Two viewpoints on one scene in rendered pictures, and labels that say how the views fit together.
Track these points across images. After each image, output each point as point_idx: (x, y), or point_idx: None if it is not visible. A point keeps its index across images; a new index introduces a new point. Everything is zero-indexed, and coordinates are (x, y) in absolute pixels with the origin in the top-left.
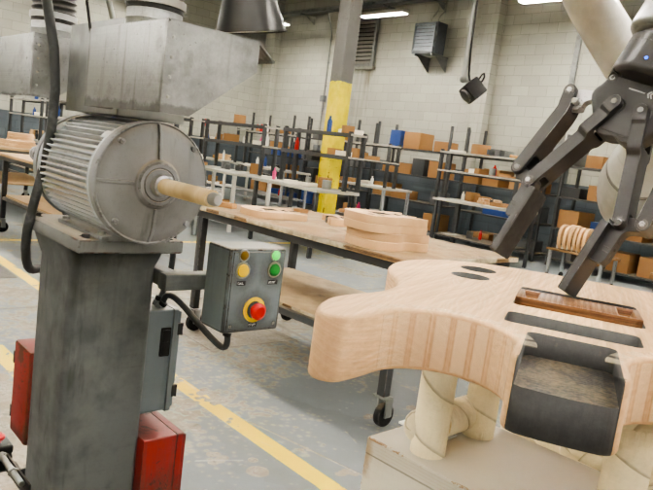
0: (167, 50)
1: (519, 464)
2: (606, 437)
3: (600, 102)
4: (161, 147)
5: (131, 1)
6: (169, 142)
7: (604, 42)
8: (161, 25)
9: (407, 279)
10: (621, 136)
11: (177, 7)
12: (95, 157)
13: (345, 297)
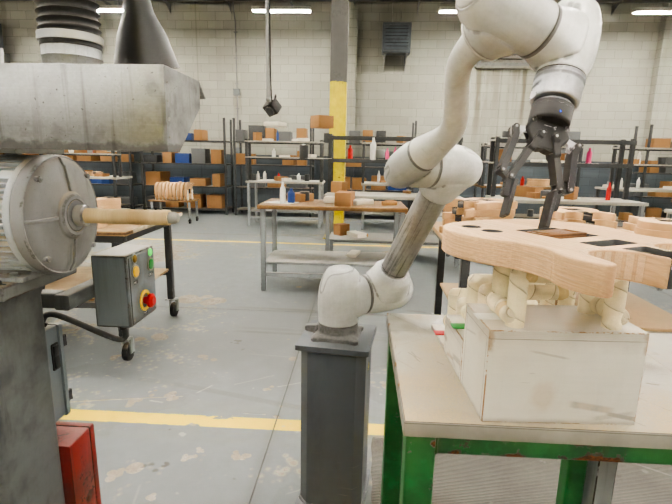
0: (165, 94)
1: (534, 314)
2: None
3: (533, 132)
4: (69, 179)
5: (59, 38)
6: (72, 173)
7: (463, 91)
8: (152, 71)
9: (511, 240)
10: (548, 149)
11: (103, 46)
12: (14, 200)
13: (571, 256)
